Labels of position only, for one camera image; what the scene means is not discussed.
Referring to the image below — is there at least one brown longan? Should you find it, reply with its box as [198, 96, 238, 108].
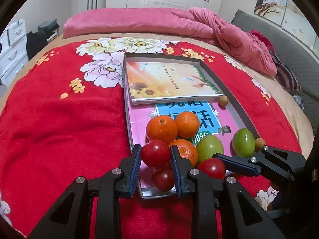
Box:
[255, 138, 266, 152]
[218, 96, 228, 107]

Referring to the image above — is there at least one green fruit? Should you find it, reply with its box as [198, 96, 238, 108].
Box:
[196, 134, 224, 164]
[231, 128, 255, 159]

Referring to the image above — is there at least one red cherry tomato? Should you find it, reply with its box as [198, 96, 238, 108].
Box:
[151, 168, 175, 192]
[198, 158, 225, 180]
[141, 140, 171, 169]

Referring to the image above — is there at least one orange mandarin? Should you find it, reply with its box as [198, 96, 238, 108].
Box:
[168, 139, 198, 167]
[175, 111, 200, 138]
[146, 115, 178, 145]

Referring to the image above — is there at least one pink Chinese workbook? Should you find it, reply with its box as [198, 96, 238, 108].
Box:
[126, 100, 248, 189]

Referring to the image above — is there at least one grey shallow box tray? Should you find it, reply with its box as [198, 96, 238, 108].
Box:
[123, 52, 260, 200]

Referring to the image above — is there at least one striped purple pillow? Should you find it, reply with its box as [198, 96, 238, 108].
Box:
[269, 50, 302, 93]

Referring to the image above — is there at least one red floral blanket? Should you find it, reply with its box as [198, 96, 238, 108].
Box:
[1, 38, 302, 238]

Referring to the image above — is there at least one grey headboard cushion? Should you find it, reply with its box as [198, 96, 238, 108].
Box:
[231, 10, 318, 131]

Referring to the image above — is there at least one sunflower cover book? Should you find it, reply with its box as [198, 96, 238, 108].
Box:
[125, 62, 223, 105]

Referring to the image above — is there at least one pink quilt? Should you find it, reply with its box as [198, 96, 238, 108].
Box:
[63, 7, 277, 76]

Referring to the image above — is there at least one white drawer cabinet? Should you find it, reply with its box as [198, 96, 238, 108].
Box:
[0, 19, 29, 87]

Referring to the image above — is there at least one black clothes pile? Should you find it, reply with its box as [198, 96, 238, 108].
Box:
[26, 30, 48, 60]

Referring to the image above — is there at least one floral wall painting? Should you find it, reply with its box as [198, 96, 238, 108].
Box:
[254, 0, 318, 56]

